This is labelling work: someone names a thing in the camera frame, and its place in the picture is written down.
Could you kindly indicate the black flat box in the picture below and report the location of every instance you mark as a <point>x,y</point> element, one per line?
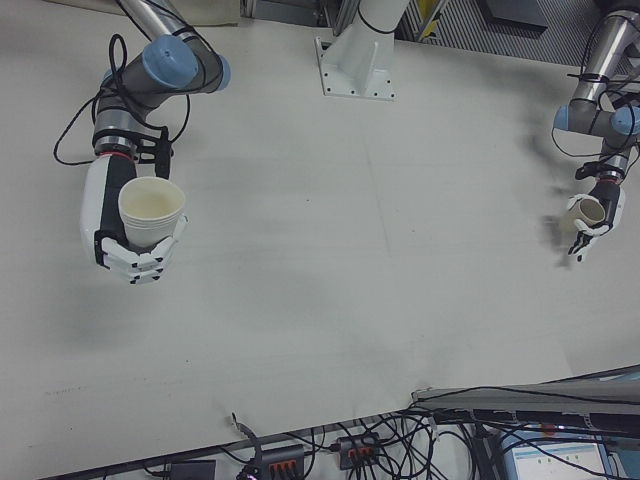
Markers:
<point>190,471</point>

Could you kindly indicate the white paper cup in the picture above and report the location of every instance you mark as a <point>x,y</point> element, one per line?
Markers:
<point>150,210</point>

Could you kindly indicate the dark grey box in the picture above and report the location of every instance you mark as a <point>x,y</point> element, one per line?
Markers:
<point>517,12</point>

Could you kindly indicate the aluminium profile rail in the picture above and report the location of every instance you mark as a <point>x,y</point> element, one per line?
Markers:
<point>500,397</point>

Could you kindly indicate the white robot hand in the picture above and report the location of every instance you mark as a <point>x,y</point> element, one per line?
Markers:
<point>95,215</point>
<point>615,210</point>

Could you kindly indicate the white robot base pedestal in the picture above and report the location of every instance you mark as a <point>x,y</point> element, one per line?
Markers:
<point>357,65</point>

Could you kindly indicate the grey power strip orange switches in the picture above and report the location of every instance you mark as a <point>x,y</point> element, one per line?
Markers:
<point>285,457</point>
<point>360,450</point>

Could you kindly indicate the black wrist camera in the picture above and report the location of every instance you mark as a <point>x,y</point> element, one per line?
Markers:
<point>160,155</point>
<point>585,171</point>

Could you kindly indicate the black long bar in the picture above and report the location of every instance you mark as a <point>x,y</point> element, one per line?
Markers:
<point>540,417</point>

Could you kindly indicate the grey slatted panel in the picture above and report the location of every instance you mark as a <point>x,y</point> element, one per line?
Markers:
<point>465,30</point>

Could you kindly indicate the grey UR5e arm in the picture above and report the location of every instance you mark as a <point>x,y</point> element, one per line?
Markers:
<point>582,117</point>
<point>165,65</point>

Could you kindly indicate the monitor screen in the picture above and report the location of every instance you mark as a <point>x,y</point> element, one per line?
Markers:
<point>555,460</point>

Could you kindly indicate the beige cup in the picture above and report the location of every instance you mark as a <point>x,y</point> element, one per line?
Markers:
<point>592,211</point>

